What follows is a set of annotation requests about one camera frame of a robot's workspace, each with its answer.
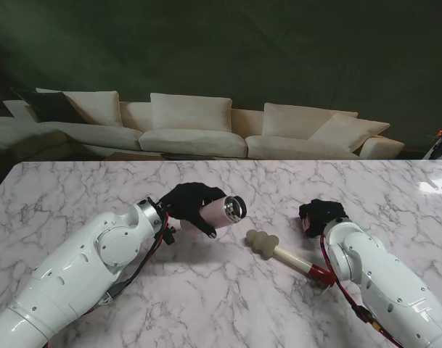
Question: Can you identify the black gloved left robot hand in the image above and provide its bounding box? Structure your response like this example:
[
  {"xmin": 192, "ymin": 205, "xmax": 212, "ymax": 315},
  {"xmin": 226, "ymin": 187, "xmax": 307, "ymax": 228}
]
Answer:
[{"xmin": 158, "ymin": 183, "xmax": 227, "ymax": 240}]

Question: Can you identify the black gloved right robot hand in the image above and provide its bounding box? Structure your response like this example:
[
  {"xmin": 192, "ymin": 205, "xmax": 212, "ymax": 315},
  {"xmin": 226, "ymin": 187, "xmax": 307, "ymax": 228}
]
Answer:
[{"xmin": 298, "ymin": 198, "xmax": 349, "ymax": 239}]

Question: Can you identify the pink thermos bottle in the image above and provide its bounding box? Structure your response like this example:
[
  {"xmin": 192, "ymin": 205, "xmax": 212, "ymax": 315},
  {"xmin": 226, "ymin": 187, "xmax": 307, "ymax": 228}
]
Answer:
[{"xmin": 198, "ymin": 194, "xmax": 247, "ymax": 230}]

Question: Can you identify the sponge cup brush red handle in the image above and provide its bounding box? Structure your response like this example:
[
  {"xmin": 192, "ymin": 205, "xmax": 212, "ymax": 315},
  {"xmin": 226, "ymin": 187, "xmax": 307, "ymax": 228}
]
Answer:
[{"xmin": 245, "ymin": 229, "xmax": 334, "ymax": 291}]

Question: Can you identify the cream fabric sofa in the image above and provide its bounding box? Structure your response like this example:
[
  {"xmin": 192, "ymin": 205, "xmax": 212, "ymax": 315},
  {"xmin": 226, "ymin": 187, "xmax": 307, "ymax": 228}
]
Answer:
[{"xmin": 0, "ymin": 87, "xmax": 406, "ymax": 161}]

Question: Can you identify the cream sofa cushion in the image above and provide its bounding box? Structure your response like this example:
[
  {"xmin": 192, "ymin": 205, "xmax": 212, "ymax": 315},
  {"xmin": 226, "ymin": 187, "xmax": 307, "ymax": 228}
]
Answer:
[
  {"xmin": 150, "ymin": 92, "xmax": 233, "ymax": 133},
  {"xmin": 309, "ymin": 112, "xmax": 391, "ymax": 153},
  {"xmin": 261, "ymin": 102, "xmax": 359, "ymax": 141},
  {"xmin": 35, "ymin": 87, "xmax": 120, "ymax": 128}
]

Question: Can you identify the black stand with orange clamp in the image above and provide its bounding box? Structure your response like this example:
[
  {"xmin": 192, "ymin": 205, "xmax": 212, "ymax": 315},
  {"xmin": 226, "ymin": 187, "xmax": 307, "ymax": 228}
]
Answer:
[{"xmin": 422, "ymin": 122, "xmax": 442, "ymax": 160}]

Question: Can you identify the dark brown sofa cushion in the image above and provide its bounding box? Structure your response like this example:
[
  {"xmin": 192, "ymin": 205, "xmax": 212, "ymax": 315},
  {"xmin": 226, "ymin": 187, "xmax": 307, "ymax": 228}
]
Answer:
[{"xmin": 10, "ymin": 86, "xmax": 88, "ymax": 124}]

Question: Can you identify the red black right arm cable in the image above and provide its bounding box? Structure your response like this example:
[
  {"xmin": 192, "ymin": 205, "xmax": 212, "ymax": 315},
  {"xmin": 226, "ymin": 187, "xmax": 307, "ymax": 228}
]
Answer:
[{"xmin": 319, "ymin": 233, "xmax": 405, "ymax": 348}]

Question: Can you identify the red black arm cable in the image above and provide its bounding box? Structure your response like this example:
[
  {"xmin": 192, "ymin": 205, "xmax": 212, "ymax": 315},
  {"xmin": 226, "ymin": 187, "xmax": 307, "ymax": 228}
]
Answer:
[
  {"xmin": 42, "ymin": 212, "xmax": 171, "ymax": 348},
  {"xmin": 319, "ymin": 233, "xmax": 405, "ymax": 348}
]

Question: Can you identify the red black left arm cable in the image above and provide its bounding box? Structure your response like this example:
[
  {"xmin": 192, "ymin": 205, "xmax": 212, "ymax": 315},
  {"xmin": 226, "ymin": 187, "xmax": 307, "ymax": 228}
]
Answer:
[{"xmin": 42, "ymin": 212, "xmax": 171, "ymax": 348}]

